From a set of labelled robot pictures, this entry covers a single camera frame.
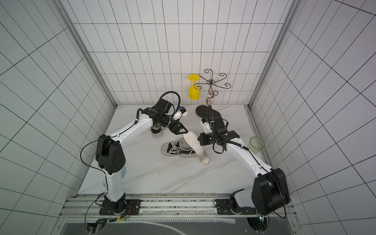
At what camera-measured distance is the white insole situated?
0.79 m

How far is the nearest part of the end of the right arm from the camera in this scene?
1.93ft

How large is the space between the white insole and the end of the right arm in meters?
0.09
